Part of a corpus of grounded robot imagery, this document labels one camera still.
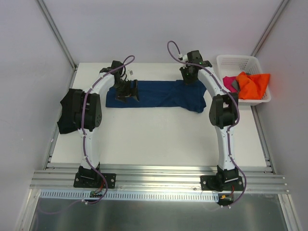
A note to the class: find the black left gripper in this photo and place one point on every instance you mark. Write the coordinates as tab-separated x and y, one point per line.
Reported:
127	92

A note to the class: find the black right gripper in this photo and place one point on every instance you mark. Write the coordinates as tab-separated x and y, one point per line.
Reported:
189	77

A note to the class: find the blue t shirt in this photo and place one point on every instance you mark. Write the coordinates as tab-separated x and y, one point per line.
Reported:
153	94

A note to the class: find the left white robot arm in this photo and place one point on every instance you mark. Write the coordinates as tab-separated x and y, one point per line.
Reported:
82	111

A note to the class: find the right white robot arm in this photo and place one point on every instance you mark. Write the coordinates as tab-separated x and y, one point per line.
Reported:
223	115

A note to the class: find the white plastic laundry basket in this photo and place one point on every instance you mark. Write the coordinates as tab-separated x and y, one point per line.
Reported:
233	65

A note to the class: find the pink t shirt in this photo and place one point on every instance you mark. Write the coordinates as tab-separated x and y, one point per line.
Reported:
227	81

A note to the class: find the grey t shirt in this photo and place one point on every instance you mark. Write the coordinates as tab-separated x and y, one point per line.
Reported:
236	86

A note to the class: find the orange t shirt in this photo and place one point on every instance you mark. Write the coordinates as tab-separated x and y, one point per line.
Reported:
252	87

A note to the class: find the folded black t shirt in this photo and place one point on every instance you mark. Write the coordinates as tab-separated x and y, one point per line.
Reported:
65	122

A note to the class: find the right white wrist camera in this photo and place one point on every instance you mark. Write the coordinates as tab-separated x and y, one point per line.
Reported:
183	58

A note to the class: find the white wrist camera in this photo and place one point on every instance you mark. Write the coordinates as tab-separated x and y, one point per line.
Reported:
183	58
128	75

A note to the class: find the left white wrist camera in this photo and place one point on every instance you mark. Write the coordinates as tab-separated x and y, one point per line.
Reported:
128	75

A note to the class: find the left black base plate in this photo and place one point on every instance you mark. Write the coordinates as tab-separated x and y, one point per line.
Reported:
95	180

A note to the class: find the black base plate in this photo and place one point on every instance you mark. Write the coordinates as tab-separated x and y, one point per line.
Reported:
211	183
95	180

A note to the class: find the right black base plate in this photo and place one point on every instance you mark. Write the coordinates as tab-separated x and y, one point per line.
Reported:
211	183

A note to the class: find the white slotted cable duct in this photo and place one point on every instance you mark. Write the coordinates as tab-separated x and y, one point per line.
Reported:
127	195

